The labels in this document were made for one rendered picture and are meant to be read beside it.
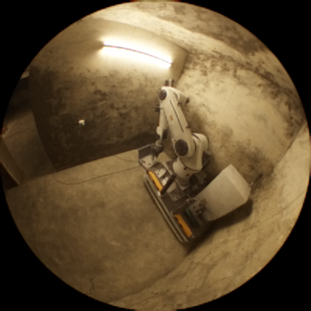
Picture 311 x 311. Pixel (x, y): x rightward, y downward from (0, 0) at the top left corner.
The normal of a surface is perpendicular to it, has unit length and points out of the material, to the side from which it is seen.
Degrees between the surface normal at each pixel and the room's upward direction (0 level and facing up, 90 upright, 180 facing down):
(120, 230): 0
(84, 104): 90
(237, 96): 90
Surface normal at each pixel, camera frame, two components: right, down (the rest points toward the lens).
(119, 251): 0.26, -0.72
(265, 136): -0.76, 0.25
